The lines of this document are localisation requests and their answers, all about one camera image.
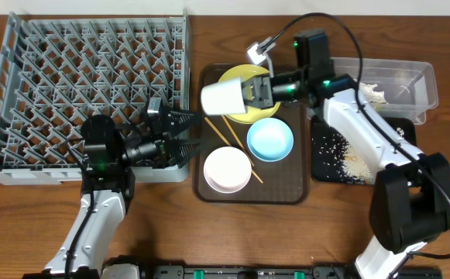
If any grey plastic dish rack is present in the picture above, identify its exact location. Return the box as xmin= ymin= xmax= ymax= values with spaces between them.
xmin=0 ymin=14 xmax=191 ymax=185

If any upper wooden chopstick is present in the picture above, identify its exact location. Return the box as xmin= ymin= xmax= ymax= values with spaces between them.
xmin=222 ymin=115 xmax=255 ymax=167

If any wooden chopstick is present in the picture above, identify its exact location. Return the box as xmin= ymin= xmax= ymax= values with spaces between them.
xmin=204 ymin=117 xmax=264 ymax=184
xmin=222 ymin=115 xmax=255 ymax=167

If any clear plastic bin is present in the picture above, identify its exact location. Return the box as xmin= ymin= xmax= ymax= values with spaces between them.
xmin=331 ymin=57 xmax=439 ymax=126

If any black waste tray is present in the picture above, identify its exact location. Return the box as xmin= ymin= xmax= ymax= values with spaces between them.
xmin=310 ymin=115 xmax=417 ymax=186

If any spilled rice pile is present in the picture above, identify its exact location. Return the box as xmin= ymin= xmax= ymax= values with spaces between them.
xmin=315 ymin=127 xmax=406 ymax=185

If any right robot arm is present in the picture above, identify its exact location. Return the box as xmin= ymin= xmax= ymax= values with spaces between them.
xmin=240 ymin=29 xmax=450 ymax=278

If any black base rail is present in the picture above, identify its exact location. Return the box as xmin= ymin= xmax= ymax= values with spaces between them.
xmin=104 ymin=263 xmax=442 ymax=279

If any yellow round plate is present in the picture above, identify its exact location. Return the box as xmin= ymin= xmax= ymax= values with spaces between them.
xmin=218 ymin=64 xmax=280 ymax=124

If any lower wooden chopstick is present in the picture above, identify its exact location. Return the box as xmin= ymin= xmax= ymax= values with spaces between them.
xmin=204 ymin=117 xmax=264 ymax=184

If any white cup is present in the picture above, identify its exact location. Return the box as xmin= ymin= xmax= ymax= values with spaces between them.
xmin=201 ymin=77 xmax=247 ymax=115

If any light blue bowl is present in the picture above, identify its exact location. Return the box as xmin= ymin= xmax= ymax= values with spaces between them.
xmin=246 ymin=118 xmax=294 ymax=162

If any white round bowl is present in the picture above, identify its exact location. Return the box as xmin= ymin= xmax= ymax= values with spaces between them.
xmin=203 ymin=146 xmax=252 ymax=194

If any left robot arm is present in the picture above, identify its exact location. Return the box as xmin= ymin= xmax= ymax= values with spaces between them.
xmin=30 ymin=98 xmax=201 ymax=278

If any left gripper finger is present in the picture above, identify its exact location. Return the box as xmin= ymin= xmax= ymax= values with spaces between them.
xmin=162 ymin=105 xmax=201 ymax=138
xmin=166 ymin=139 xmax=201 ymax=167

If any white tissue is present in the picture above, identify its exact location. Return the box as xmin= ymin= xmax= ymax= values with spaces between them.
xmin=359 ymin=83 xmax=387 ymax=104

